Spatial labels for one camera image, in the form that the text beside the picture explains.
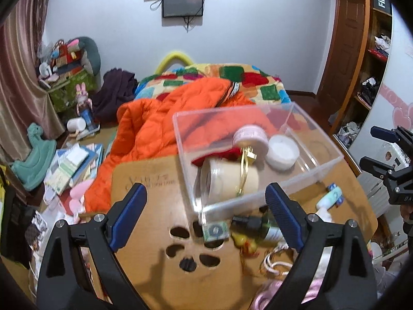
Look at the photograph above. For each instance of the wooden shelf unit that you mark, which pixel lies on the wooden shelf unit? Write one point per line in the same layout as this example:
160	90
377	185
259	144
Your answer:
371	71

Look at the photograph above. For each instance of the orange padded jacket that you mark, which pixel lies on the orange padded jacket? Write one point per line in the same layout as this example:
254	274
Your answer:
145	129

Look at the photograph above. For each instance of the clear plastic storage box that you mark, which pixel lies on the clear plastic storage box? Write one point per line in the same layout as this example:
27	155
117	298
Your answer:
316	155

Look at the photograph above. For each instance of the pink labelled jar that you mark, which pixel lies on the pink labelled jar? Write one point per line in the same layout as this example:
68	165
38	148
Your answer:
250	135

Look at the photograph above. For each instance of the wooden door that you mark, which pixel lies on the wooden door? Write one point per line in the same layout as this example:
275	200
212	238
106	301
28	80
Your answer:
345	45

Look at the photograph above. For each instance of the green bottle with black cap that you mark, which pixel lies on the green bottle with black cap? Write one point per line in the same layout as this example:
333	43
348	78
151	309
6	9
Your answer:
271	232

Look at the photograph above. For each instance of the green patterned storage box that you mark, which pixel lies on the green patterned storage box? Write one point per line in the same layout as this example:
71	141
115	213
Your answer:
74	87

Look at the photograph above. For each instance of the white green tube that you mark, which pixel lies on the white green tube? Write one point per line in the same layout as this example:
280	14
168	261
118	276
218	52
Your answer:
330	196

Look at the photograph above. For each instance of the colourful patchwork blanket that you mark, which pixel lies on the colourful patchwork blanket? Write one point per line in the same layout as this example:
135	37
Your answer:
251	74

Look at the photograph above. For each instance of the bunny topped bottle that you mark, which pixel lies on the bunny topped bottle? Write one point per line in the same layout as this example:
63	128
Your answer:
84	103

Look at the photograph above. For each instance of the small black wall monitor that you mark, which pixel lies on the small black wall monitor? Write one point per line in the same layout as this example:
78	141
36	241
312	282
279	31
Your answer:
182	5

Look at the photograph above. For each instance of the grey cushion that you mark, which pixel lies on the grey cushion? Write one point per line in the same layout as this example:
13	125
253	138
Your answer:
92	51

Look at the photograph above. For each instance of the gold metal clip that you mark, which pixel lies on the gold metal clip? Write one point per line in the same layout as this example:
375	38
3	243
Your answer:
246	158

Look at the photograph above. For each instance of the small green white box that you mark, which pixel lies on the small green white box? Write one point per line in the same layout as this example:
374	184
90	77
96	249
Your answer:
215	231

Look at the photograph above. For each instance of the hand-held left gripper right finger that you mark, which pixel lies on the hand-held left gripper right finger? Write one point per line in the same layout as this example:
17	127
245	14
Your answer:
284	219

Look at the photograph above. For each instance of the black printed box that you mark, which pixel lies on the black printed box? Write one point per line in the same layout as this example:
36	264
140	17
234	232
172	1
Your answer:
382	1

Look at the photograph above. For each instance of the small white fan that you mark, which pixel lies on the small white fan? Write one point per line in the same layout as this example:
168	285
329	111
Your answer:
45	69

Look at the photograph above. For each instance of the pile of books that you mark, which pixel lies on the pile of books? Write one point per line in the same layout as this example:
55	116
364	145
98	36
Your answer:
71	164

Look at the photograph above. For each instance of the dark purple cloth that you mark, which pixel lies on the dark purple cloth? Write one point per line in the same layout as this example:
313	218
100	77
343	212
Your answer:
113	90

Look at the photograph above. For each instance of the white cabinet with stickers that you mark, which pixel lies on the white cabinet with stickers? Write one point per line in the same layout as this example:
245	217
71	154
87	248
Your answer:
384	119

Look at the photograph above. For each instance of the wooden desk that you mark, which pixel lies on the wooden desk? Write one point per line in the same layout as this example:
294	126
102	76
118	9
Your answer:
161	206

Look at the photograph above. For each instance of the cream jar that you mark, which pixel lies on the cream jar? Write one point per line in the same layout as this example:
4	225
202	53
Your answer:
226	177

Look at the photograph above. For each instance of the green rocking dinosaur toy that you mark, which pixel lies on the green rocking dinosaur toy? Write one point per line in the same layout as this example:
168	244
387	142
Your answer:
35	164

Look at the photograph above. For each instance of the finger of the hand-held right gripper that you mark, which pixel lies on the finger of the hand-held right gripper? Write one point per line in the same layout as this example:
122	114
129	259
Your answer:
382	133
377	166

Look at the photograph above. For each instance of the pink striped curtain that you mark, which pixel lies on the pink striped curtain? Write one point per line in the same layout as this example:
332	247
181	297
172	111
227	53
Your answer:
19	87

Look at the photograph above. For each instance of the white mug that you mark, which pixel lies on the white mug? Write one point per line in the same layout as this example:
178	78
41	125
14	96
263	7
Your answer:
75	124

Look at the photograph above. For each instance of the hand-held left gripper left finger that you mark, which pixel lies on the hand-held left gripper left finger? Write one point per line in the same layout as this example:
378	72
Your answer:
129	216

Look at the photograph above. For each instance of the yellow duck toy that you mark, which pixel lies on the yellow duck toy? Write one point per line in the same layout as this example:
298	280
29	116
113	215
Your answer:
240	239

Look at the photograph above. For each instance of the yellow foam pillow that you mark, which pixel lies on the yellow foam pillow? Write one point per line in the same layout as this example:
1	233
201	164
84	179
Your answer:
174	55

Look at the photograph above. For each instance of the patchwork fabric bag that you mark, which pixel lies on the patchwork fabric bag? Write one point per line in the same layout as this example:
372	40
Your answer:
66	55

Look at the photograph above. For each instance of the person's right hand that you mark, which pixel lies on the person's right hand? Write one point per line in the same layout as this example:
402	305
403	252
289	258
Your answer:
408	218

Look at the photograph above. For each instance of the white round jar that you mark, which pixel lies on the white round jar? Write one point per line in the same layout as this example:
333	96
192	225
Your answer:
282	151

